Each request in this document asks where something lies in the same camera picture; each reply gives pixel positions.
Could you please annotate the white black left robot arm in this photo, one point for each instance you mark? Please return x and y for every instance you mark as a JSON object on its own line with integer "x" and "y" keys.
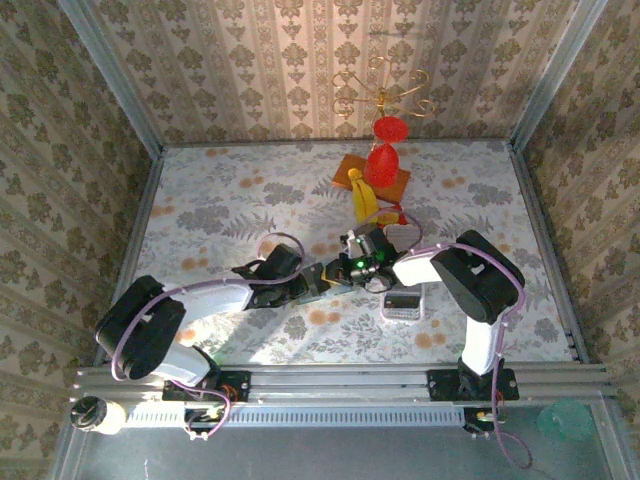
{"x": 215, "y": 297}

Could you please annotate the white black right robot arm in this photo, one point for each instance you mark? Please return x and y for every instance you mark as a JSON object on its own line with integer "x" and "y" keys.
{"x": 417, "y": 270}

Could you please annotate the red gold packet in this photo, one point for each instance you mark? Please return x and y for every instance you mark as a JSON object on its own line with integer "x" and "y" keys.
{"x": 396, "y": 216}

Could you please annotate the yellow banana toy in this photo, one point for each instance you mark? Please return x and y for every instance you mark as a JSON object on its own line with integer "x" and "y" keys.
{"x": 362, "y": 197}

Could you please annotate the orange wooden board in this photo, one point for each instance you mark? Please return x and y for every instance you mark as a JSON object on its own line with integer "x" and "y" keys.
{"x": 347, "y": 172}

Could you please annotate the green plastic cup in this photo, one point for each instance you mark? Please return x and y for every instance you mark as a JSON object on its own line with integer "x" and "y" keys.
{"x": 565, "y": 421}

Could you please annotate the cream bottle with black cap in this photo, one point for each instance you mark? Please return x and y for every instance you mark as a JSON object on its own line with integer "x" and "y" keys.
{"x": 100, "y": 416}

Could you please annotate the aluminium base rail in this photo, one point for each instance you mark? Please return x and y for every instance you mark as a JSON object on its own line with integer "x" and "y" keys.
{"x": 340, "y": 382}

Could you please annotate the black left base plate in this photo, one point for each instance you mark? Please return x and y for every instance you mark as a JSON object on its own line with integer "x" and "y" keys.
{"x": 235, "y": 387}

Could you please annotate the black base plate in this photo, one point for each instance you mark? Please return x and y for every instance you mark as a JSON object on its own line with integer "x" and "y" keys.
{"x": 235, "y": 387}
{"x": 445, "y": 386}

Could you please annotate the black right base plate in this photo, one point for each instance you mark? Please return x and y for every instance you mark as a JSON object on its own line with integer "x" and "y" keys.
{"x": 445, "y": 386}

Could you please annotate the metal table side rail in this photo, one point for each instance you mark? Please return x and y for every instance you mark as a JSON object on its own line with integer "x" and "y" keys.
{"x": 141, "y": 220}
{"x": 550, "y": 250}

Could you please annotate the metal frame post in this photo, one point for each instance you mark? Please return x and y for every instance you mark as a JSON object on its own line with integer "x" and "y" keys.
{"x": 556, "y": 75}
{"x": 112, "y": 75}

